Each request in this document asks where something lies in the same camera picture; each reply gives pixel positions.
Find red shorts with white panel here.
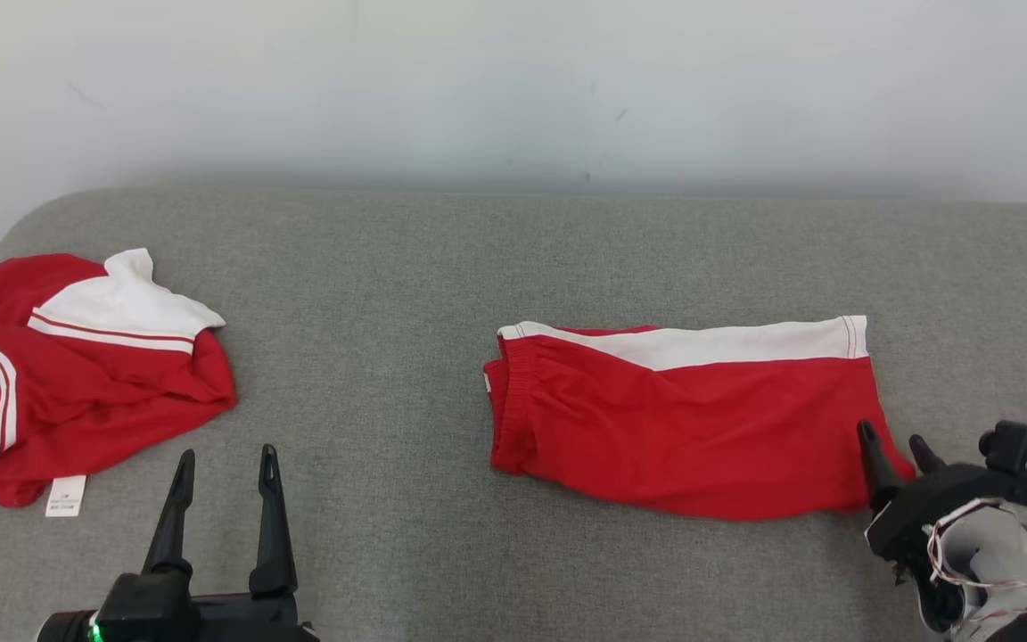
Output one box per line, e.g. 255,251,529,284
483,315,917,522

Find thin white red wire bundle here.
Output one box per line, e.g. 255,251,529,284
924,498,1027,627

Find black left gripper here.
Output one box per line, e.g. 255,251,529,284
37,444,319,642

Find red basketball jersey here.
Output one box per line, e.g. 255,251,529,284
0,248,239,520

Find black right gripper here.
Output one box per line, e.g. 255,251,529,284
857,421,1015,632

